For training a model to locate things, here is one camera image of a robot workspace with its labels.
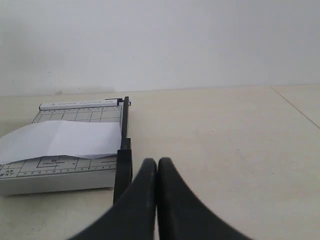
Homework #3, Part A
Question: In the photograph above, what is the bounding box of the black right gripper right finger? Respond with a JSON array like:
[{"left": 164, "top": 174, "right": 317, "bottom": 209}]
[{"left": 156, "top": 157, "right": 249, "bottom": 240}]

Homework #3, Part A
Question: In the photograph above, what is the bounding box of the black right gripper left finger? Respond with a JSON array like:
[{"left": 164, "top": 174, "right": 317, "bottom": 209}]
[{"left": 71, "top": 158, "right": 157, "bottom": 240}]

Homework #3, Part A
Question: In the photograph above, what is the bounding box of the black cutter blade arm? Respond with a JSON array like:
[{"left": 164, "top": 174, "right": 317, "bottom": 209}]
[{"left": 113, "top": 96, "right": 133, "bottom": 204}]

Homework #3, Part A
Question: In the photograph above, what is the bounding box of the white paper sheet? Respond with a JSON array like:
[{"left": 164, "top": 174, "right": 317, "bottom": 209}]
[{"left": 0, "top": 120, "right": 122, "bottom": 164}]

